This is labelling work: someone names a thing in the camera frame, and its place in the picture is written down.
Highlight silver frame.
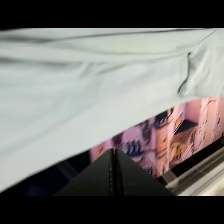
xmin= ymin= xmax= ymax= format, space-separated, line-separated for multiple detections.
xmin=165 ymin=145 xmax=224 ymax=197

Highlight pale green shirt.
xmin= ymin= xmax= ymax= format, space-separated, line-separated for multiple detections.
xmin=0 ymin=28 xmax=224 ymax=193

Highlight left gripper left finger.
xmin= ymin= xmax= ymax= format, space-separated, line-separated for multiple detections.
xmin=54 ymin=148 xmax=115 ymax=197

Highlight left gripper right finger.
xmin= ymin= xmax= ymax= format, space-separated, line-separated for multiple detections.
xmin=114 ymin=148 xmax=175 ymax=197

